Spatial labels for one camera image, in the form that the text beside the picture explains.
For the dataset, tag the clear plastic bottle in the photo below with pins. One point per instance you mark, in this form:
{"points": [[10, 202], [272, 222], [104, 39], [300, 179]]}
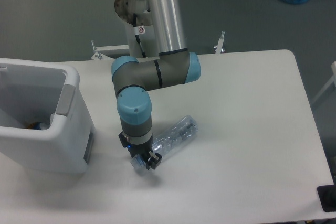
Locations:
{"points": [[173, 138]]}

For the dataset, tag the black device at table edge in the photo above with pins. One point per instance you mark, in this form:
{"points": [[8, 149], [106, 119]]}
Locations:
{"points": [[327, 197]]}

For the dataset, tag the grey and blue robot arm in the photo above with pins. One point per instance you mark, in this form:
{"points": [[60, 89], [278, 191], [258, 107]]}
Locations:
{"points": [[158, 58]]}

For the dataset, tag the white furniture frame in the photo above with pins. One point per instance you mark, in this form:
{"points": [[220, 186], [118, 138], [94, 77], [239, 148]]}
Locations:
{"points": [[327, 89]]}

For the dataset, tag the blue snack packet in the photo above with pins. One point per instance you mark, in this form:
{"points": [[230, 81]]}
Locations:
{"points": [[34, 126]]}

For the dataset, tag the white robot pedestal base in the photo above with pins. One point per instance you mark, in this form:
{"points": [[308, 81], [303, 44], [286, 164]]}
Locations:
{"points": [[154, 28]]}

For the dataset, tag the white trash can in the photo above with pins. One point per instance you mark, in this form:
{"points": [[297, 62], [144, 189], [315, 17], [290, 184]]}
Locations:
{"points": [[31, 91]]}

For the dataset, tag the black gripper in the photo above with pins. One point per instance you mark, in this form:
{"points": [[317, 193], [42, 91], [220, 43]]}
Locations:
{"points": [[142, 146]]}

